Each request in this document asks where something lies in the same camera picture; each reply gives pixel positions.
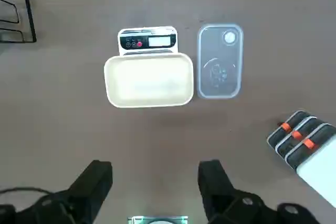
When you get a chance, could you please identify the cream rectangular plastic container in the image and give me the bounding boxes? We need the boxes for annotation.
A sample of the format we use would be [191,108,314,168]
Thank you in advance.
[103,52,195,109]

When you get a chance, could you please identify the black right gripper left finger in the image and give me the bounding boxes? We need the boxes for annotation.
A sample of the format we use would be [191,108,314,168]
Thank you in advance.
[0,159,114,224]

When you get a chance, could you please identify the black wire cup rack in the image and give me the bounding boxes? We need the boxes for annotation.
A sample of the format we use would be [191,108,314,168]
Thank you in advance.
[0,0,37,44]

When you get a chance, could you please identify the white digital kitchen scale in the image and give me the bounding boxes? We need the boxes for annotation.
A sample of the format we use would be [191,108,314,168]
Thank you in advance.
[117,26,179,57]

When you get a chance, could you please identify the clear plastic container lid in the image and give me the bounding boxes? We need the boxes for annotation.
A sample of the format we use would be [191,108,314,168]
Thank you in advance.
[196,23,244,100]

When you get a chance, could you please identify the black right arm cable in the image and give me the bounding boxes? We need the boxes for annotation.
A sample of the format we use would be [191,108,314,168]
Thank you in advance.
[0,186,52,201]

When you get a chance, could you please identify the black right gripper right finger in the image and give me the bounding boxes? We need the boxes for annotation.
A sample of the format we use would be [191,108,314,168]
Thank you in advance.
[197,159,327,224]

